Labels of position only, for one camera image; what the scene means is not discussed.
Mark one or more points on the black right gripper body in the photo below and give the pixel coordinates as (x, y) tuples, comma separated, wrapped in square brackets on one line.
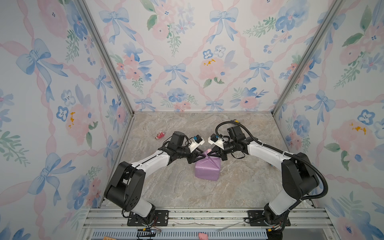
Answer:
[(229, 148)]

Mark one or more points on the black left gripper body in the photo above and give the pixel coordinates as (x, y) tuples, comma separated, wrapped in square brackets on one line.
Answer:
[(184, 153)]

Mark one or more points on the pink purple wrapping paper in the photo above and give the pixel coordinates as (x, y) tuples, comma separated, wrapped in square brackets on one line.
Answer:
[(208, 168)]

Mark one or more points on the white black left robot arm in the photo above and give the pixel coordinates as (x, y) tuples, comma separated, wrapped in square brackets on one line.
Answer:
[(126, 185)]

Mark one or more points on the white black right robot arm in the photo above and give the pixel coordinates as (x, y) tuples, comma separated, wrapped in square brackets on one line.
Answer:
[(298, 178)]

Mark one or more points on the red pink toy figure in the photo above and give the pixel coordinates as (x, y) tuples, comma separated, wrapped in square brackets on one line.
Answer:
[(160, 135)]

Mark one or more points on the pink object front edge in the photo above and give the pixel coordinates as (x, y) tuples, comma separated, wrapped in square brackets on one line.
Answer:
[(203, 236)]

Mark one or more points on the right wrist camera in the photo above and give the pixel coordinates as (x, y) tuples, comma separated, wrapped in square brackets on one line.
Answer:
[(235, 134)]

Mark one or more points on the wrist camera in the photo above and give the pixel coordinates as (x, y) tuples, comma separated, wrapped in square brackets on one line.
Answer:
[(235, 134), (180, 141)]

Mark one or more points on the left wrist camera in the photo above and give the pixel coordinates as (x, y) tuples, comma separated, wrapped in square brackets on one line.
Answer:
[(180, 141)]

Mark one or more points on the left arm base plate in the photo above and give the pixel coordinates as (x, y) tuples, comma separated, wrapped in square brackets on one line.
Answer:
[(157, 218)]

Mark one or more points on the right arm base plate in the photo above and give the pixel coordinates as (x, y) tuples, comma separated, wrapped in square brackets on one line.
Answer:
[(255, 217)]

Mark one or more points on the grey slotted cable duct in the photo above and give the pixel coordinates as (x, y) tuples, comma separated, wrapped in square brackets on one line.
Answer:
[(181, 234)]

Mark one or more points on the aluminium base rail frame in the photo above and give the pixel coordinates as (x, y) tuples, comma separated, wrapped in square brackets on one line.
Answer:
[(306, 224)]

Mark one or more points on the aluminium corner post right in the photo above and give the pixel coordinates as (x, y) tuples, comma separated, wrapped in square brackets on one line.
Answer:
[(310, 51)]

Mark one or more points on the aluminium corner post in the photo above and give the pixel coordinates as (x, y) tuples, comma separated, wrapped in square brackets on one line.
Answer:
[(95, 34), (310, 51)]

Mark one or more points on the aluminium corner post left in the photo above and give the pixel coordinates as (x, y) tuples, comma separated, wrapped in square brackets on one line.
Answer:
[(95, 34)]

